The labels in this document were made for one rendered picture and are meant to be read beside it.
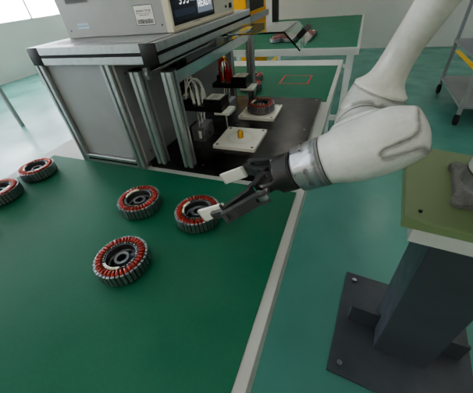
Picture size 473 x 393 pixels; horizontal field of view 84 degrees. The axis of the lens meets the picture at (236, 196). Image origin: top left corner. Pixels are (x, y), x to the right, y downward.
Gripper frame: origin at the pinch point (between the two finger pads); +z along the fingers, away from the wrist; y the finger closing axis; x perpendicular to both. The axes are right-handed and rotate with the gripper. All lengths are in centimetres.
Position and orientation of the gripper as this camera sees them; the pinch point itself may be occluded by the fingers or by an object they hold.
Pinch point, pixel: (216, 194)
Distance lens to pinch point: 62.1
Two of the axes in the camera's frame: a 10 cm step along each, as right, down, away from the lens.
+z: -8.0, 2.4, 5.5
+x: 5.2, 7.4, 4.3
